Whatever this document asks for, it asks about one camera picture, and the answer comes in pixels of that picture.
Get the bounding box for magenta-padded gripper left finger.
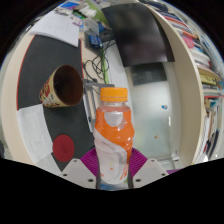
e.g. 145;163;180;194
59;147;102;190

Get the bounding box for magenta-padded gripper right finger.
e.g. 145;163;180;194
127;147;169;190

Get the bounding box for orange-capped drink bottle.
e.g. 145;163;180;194
92;86;135;185

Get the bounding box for flat round red coaster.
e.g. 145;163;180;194
52;133;76;163

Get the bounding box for white paper sheet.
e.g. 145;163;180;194
16;103;54;164

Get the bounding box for grey metal laptop stand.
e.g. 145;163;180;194
82;78;108;134

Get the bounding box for beige shelf with books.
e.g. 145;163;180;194
143;0;224;164

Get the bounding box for patterned paper cup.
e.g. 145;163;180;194
38;64;84;109

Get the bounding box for black red-edged desk mat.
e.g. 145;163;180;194
16;34;98;173

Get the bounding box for small blue box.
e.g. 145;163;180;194
88;33;104;48

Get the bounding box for black computer monitor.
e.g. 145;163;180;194
101;2;176;68

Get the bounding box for white open notebook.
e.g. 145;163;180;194
29;12;81;48

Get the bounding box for black tangled cables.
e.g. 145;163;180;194
82;39;116;84

